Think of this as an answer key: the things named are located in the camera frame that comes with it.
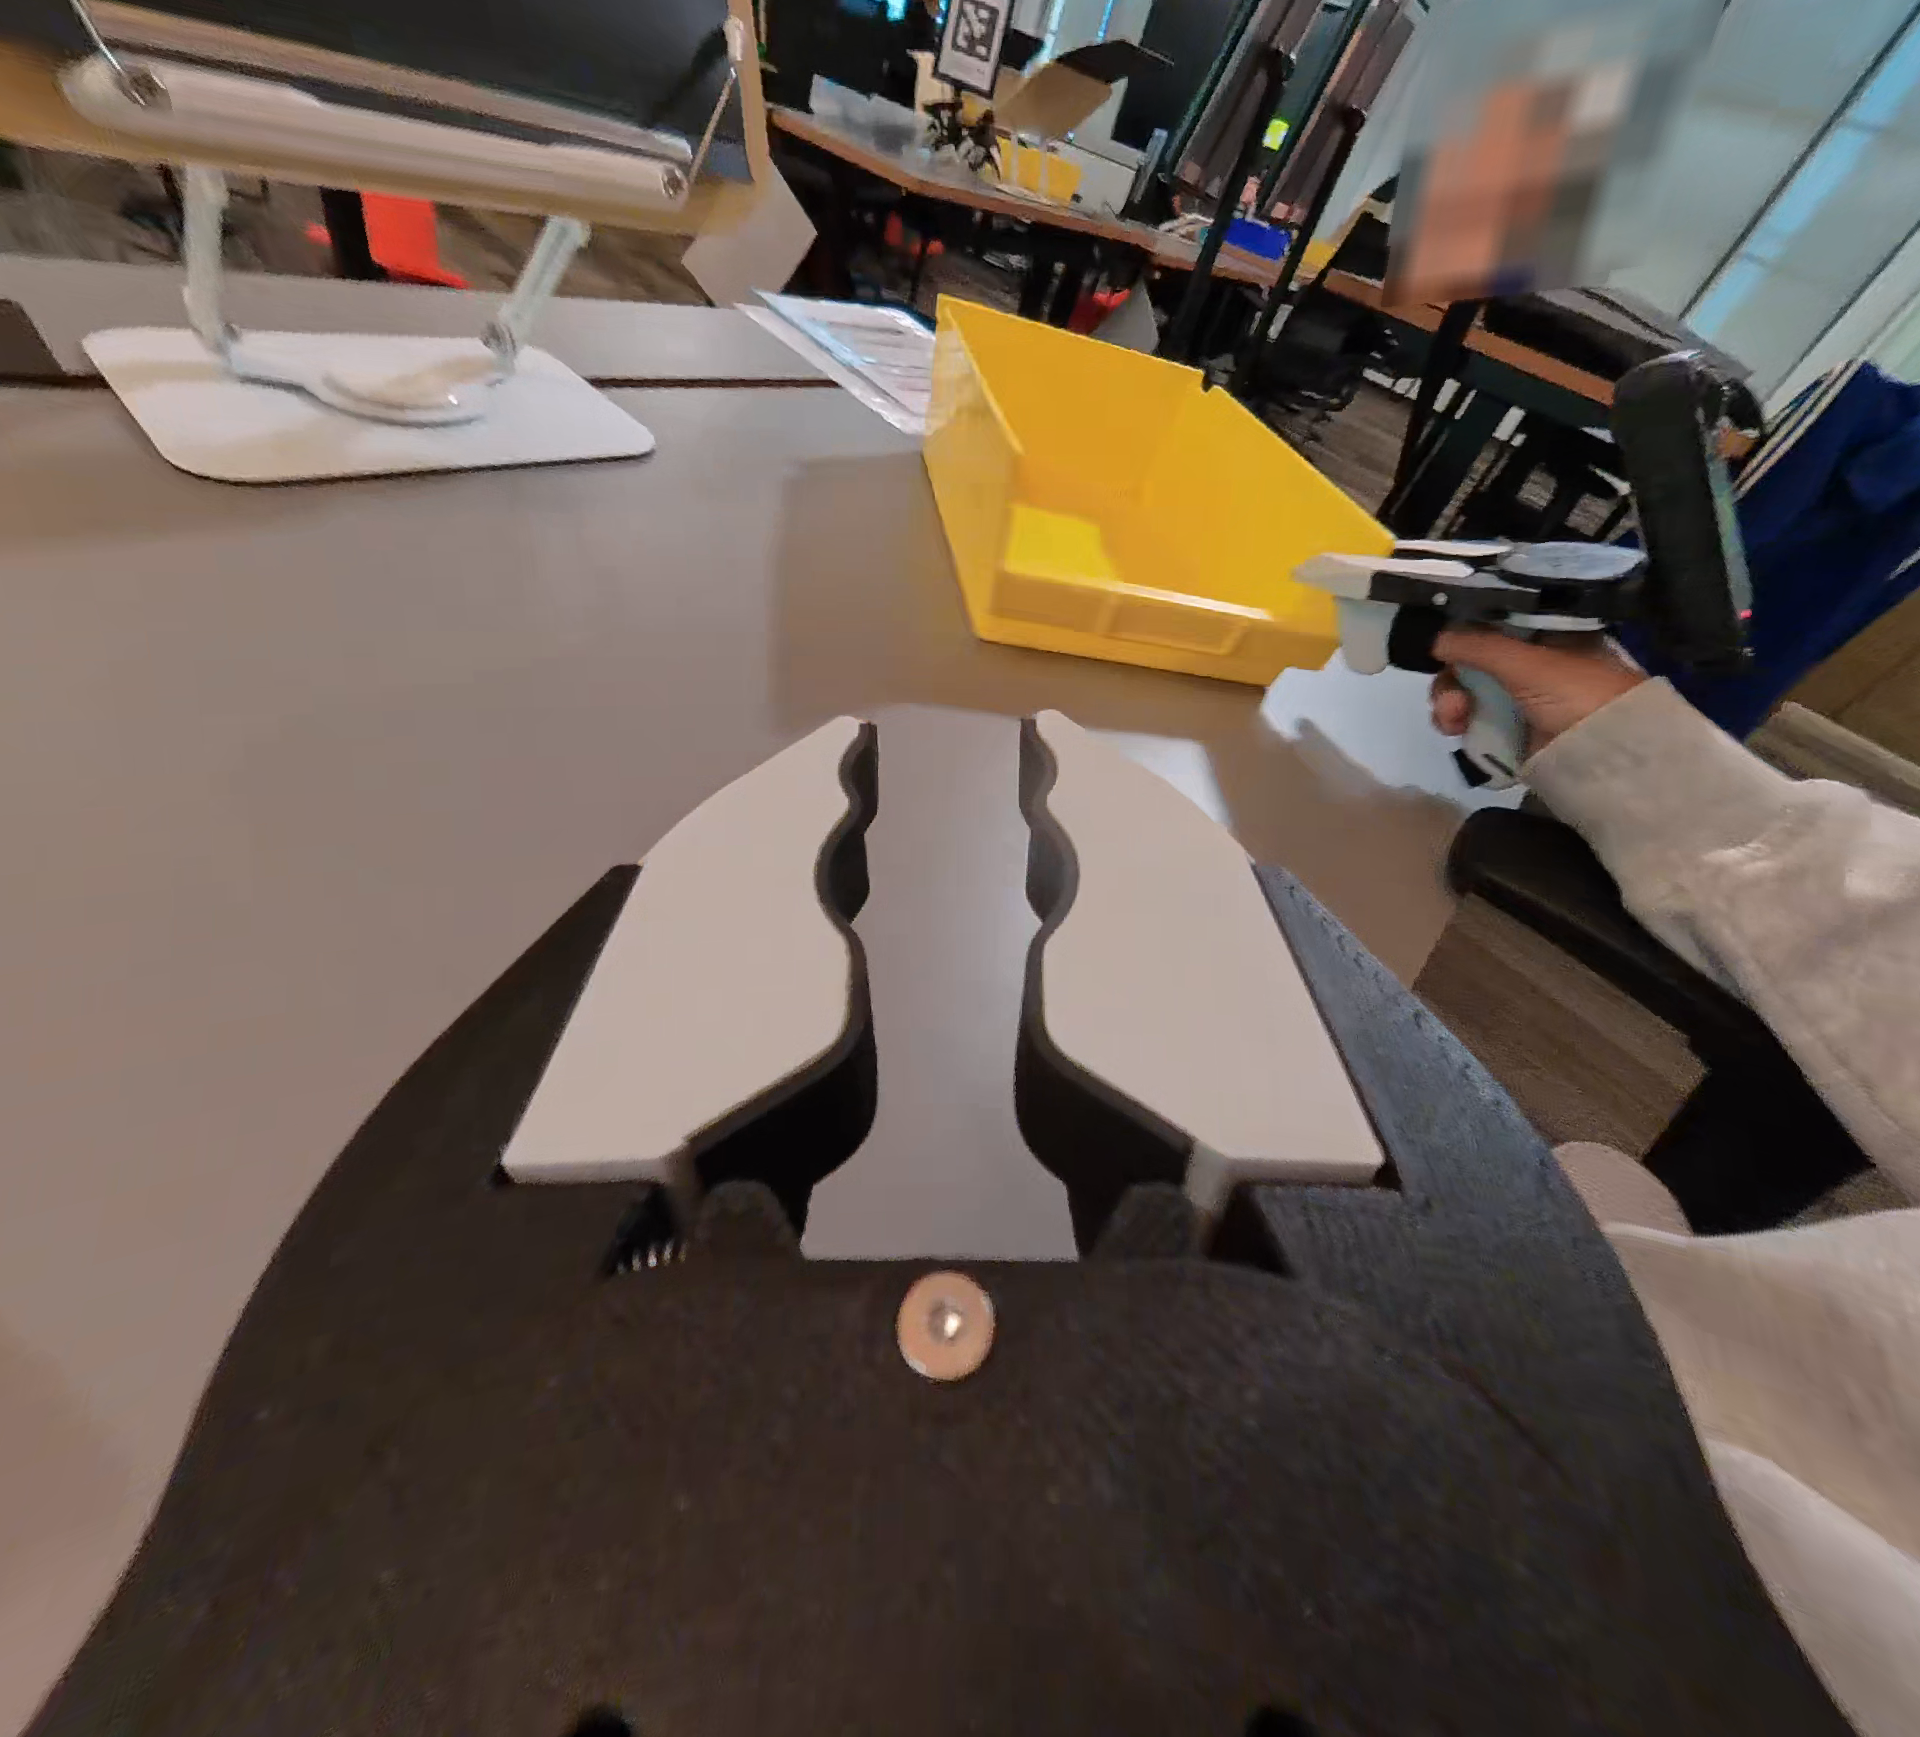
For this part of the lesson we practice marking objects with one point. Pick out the small checkered marker sign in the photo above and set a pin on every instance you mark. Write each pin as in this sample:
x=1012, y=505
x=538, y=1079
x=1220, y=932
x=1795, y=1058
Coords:
x=975, y=28

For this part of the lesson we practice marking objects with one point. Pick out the printed paper sheet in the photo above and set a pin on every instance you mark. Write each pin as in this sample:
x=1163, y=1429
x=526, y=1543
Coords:
x=856, y=342

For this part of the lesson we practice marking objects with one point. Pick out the wooden work desk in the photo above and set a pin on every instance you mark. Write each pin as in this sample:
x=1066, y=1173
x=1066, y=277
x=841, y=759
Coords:
x=885, y=148

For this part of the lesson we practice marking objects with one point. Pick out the orange plastic cone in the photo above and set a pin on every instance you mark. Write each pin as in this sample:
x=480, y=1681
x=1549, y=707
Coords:
x=399, y=246

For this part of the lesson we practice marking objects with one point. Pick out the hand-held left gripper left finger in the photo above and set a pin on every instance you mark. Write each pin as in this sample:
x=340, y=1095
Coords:
x=706, y=1001

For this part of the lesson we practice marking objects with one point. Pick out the person's right hand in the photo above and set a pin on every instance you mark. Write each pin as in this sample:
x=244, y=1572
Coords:
x=1568, y=686

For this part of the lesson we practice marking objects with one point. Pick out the open cardboard box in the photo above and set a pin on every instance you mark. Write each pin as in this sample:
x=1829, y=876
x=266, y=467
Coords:
x=1066, y=96

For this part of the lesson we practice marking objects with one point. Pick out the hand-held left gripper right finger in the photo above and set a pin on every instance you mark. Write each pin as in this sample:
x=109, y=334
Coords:
x=1200, y=1001

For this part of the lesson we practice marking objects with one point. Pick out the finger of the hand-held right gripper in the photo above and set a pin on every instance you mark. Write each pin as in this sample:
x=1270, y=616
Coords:
x=1448, y=552
x=1360, y=583

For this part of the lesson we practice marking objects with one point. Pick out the yellow plastic bin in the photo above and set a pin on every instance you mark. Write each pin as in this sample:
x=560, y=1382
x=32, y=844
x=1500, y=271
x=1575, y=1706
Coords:
x=1141, y=463

